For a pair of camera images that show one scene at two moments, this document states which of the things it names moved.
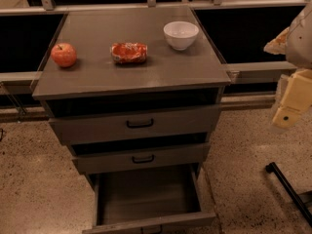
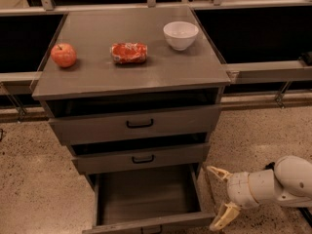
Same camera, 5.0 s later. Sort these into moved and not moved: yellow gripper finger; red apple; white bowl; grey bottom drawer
Moved: yellow gripper finger
Not moved: white bowl; red apple; grey bottom drawer
